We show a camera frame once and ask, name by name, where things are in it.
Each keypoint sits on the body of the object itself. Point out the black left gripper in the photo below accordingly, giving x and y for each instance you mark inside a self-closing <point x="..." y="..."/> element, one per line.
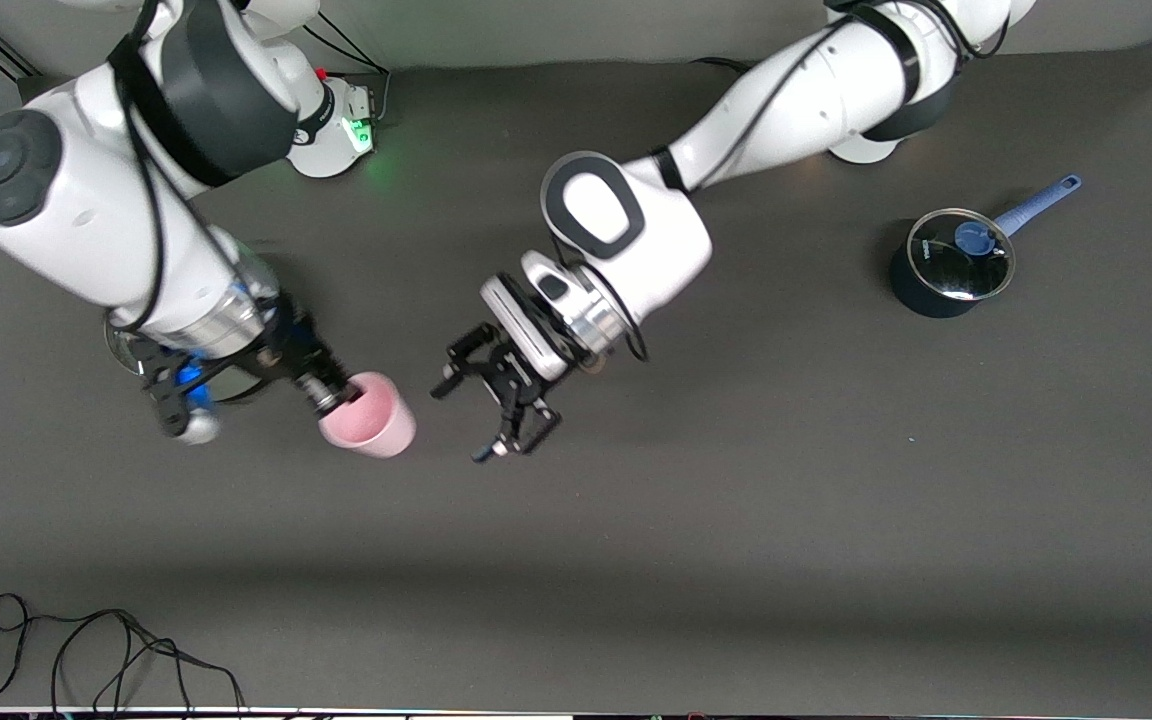
<point x="498" y="377"/>

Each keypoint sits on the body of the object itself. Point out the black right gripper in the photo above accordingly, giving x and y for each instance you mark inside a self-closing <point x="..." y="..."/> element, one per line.
<point x="304" y="363"/>

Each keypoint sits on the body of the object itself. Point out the pink plastic cup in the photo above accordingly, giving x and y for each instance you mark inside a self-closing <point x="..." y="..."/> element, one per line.
<point x="386" y="420"/>

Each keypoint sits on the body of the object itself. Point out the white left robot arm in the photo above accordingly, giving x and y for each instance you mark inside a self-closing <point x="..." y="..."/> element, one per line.
<point x="786" y="100"/>

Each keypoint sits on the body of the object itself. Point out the dark grey table mat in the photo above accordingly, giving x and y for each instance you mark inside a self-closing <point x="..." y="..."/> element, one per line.
<point x="736" y="500"/>

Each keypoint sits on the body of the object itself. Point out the glass lid with blue knob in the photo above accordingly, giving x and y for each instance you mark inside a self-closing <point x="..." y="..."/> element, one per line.
<point x="946" y="265"/>

